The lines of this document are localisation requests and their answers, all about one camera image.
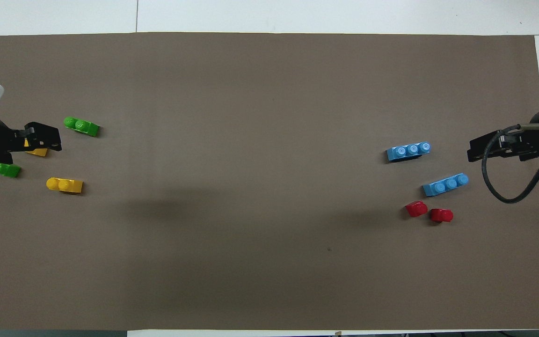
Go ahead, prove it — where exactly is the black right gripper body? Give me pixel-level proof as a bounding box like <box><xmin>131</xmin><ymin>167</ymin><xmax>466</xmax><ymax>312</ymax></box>
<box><xmin>499</xmin><ymin>104</ymin><xmax>539</xmax><ymax>162</ymax></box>

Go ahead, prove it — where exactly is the green two-stud block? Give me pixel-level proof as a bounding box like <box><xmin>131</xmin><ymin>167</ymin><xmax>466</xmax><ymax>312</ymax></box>
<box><xmin>0</xmin><ymin>162</ymin><xmax>22</xmax><ymax>179</ymax></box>
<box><xmin>63</xmin><ymin>116</ymin><xmax>100</xmax><ymax>138</ymax></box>

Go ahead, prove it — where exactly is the blue three-stud block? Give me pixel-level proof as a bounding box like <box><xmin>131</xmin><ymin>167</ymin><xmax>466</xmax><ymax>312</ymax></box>
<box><xmin>386</xmin><ymin>141</ymin><xmax>431</xmax><ymax>163</ymax></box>
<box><xmin>422</xmin><ymin>173</ymin><xmax>470</xmax><ymax>197</ymax></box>

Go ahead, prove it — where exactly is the yellow two-stud block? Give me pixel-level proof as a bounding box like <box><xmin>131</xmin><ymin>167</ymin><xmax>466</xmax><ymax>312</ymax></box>
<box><xmin>23</xmin><ymin>137</ymin><xmax>48</xmax><ymax>157</ymax></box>
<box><xmin>46</xmin><ymin>177</ymin><xmax>84</xmax><ymax>194</ymax></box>

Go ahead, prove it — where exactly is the red one-stud block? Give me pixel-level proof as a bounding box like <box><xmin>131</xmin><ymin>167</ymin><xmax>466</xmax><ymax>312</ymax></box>
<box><xmin>406</xmin><ymin>200</ymin><xmax>429</xmax><ymax>218</ymax></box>
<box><xmin>429</xmin><ymin>208</ymin><xmax>454</xmax><ymax>223</ymax></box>

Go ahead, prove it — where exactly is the brown paper mat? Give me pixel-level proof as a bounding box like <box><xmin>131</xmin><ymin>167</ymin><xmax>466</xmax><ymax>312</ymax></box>
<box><xmin>0</xmin><ymin>32</ymin><xmax>539</xmax><ymax>330</ymax></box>

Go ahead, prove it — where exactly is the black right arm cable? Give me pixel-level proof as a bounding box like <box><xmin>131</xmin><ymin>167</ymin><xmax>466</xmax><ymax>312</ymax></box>
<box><xmin>481</xmin><ymin>123</ymin><xmax>539</xmax><ymax>204</ymax></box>

